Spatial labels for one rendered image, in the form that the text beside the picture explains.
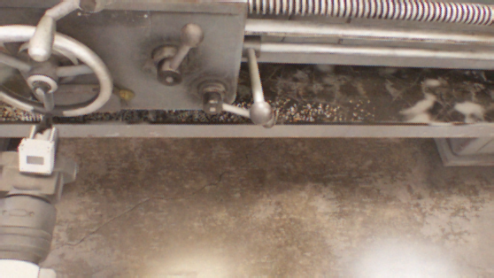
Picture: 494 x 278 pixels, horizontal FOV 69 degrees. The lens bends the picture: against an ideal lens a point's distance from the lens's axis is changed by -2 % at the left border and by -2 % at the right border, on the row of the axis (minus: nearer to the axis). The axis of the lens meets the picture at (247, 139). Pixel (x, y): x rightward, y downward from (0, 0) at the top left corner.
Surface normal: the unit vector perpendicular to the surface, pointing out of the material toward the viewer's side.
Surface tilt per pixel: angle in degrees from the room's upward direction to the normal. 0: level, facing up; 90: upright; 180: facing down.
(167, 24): 90
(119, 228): 0
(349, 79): 0
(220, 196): 0
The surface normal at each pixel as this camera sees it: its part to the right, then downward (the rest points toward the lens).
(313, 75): 0.11, -0.50
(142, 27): 0.07, 0.87
